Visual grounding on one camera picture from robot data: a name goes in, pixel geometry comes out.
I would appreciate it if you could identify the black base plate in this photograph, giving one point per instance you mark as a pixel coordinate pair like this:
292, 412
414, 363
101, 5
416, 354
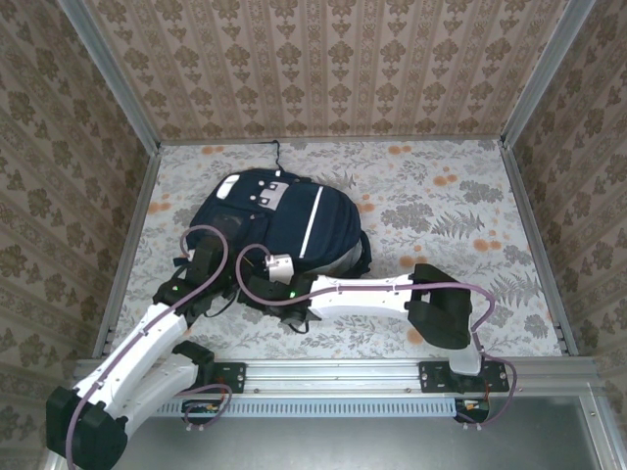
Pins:
230, 377
433, 377

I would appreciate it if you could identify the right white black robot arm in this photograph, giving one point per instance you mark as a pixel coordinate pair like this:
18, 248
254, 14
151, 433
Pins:
362, 298

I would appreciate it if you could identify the navy blue backpack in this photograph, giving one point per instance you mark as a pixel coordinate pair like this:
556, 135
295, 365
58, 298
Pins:
328, 220

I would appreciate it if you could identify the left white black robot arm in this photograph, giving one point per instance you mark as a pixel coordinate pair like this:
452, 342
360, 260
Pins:
147, 333

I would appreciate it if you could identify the aluminium back rail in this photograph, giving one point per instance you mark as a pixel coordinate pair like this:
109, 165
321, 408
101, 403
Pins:
313, 142

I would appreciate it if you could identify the grey metal sheet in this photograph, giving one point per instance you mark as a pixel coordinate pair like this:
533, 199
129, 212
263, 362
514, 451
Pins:
343, 445

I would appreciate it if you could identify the small controller board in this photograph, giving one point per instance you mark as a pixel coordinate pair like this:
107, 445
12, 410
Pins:
203, 408
472, 407

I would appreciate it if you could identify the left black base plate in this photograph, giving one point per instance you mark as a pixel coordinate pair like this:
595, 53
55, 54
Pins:
230, 377

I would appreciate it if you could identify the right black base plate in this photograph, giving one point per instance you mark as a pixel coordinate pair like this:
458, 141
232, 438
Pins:
433, 377

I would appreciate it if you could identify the aluminium mounting rail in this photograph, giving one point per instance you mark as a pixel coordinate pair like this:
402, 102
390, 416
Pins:
333, 374

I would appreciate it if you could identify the aluminium side rail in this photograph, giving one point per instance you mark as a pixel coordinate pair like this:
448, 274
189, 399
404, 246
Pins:
522, 196
128, 245

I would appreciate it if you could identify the aluminium frame post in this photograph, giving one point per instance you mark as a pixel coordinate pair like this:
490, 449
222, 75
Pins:
546, 73
111, 73

